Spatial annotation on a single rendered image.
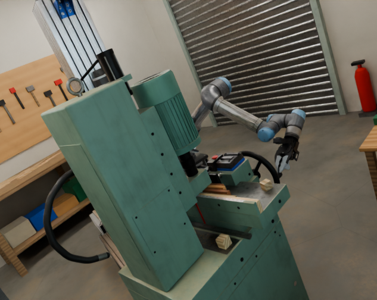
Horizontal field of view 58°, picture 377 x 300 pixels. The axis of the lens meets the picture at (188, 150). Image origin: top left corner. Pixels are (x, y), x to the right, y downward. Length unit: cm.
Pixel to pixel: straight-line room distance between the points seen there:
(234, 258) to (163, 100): 64
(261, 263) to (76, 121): 90
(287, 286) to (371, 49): 295
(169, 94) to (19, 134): 342
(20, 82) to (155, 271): 369
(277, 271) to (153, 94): 90
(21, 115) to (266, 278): 367
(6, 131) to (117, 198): 348
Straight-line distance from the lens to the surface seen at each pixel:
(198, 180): 140
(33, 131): 456
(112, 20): 539
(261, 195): 136
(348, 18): 406
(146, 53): 556
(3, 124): 448
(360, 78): 402
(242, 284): 139
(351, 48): 413
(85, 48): 216
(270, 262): 151
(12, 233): 412
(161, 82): 124
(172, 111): 126
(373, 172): 243
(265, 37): 446
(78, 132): 103
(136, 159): 112
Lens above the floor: 158
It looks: 18 degrees down
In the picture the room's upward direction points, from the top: 24 degrees counter-clockwise
